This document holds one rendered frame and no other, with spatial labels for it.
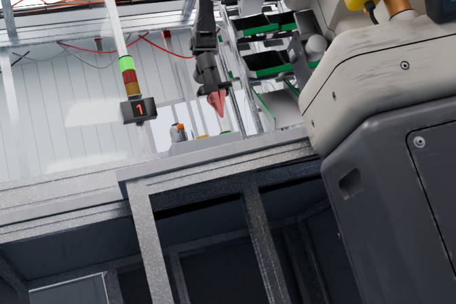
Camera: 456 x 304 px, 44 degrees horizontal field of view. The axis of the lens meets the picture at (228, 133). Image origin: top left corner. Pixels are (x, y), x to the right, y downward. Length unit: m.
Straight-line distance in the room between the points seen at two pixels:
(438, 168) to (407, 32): 0.19
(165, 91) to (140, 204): 4.28
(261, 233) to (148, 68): 4.21
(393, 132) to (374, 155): 0.04
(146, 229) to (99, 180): 0.34
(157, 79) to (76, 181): 4.07
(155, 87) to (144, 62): 0.29
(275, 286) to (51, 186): 0.67
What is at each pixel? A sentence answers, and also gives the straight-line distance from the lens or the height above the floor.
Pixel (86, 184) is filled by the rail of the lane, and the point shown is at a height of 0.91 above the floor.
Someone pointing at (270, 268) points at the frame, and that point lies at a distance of 1.60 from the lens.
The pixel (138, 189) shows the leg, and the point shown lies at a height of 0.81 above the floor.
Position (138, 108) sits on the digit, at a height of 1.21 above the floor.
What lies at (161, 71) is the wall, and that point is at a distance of 5.67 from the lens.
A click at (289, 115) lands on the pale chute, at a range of 1.96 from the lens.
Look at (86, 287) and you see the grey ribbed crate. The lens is 3.62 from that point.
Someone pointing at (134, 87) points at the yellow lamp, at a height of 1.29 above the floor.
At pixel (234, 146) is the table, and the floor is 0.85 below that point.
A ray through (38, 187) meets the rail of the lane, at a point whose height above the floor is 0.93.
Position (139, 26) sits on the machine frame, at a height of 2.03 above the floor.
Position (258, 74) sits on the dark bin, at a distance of 1.96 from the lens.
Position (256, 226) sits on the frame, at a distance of 1.61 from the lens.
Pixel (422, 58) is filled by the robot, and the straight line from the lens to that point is 0.80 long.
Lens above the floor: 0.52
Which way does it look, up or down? 15 degrees up
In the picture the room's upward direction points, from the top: 16 degrees counter-clockwise
